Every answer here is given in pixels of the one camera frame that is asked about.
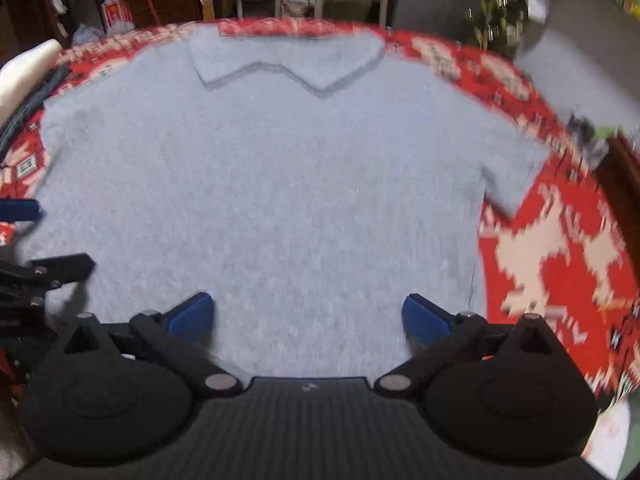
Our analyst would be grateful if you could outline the white plastic bags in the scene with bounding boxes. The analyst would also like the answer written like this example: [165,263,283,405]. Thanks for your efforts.
[70,22,108,48]

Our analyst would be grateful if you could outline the red white carton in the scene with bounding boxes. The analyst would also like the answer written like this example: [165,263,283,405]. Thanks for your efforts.
[100,0,136,31]

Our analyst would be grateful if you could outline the white canvas bag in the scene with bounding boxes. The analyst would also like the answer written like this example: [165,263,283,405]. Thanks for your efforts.
[280,0,316,18]

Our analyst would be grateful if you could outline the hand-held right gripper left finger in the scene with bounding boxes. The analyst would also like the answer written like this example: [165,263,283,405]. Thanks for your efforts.
[62,292,244,401]

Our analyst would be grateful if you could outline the small decorated fir tree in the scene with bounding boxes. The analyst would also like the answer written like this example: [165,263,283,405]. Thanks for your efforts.
[462,0,531,58]

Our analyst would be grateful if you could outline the grey polo shirt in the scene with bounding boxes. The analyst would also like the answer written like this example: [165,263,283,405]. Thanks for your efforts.
[20,25,551,381]

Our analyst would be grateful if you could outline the red patterned blanket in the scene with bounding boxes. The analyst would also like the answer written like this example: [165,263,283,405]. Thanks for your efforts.
[0,17,640,411]

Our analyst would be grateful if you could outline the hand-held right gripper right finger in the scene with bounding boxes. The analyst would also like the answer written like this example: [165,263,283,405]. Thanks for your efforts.
[374,294,566,400]

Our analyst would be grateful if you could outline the wooden bedside table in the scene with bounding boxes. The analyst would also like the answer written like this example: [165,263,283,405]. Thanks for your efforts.
[595,132,640,226]

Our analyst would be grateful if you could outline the white paper on wall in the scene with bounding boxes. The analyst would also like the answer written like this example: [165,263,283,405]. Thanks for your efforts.
[522,0,551,23]

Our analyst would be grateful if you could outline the navy knitted folded garment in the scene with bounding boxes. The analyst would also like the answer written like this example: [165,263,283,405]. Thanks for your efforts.
[0,64,72,161]

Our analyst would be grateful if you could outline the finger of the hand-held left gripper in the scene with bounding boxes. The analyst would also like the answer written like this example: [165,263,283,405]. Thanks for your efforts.
[0,199,45,223]
[0,254,96,311]

